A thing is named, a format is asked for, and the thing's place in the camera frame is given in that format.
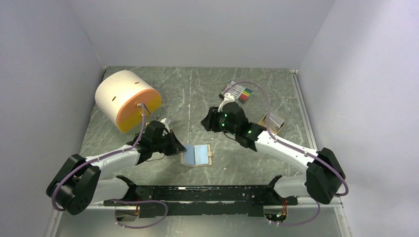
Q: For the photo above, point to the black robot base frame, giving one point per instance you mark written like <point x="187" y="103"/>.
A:
<point x="250" y="200"/>

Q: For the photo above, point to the beige oval plastic tray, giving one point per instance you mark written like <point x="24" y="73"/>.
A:
<point x="263" y="121"/>

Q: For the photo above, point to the pack of coloured marker pens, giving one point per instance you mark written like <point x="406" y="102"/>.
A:
<point x="240" y="93"/>

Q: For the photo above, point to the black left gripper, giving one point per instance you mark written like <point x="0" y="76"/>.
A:
<point x="176" y="146"/>

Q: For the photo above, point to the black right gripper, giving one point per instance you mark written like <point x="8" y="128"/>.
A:
<point x="210" y="122"/>

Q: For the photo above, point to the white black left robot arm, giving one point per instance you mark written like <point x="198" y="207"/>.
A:
<point x="85" y="180"/>

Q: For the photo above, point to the stack of cards in tray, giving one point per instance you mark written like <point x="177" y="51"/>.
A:
<point x="276" y="122"/>

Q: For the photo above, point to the round pink yellow drawer box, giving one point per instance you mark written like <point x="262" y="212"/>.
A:
<point x="118" y="95"/>

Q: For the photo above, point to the aluminium table edge rail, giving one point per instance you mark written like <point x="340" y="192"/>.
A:
<point x="342" y="222"/>

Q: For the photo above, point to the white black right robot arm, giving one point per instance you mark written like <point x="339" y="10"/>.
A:
<point x="321" y="174"/>

